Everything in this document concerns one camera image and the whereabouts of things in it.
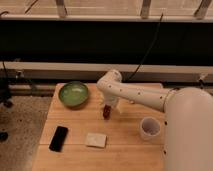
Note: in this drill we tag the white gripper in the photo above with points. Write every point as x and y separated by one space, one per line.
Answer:
111 100

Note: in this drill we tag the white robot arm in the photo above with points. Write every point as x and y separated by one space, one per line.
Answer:
188 139

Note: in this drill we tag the green ceramic bowl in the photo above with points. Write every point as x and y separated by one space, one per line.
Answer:
73 94

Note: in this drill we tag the white rectangular sponge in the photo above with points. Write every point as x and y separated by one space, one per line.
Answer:
96 140

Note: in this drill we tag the wooden table board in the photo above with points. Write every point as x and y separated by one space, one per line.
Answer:
124 149

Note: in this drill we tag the white plastic cup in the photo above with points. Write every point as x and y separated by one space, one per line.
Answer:
149 128

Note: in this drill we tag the black smartphone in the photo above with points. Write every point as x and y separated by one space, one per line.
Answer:
58 139

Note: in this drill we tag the black chair base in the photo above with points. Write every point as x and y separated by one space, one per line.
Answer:
5 96

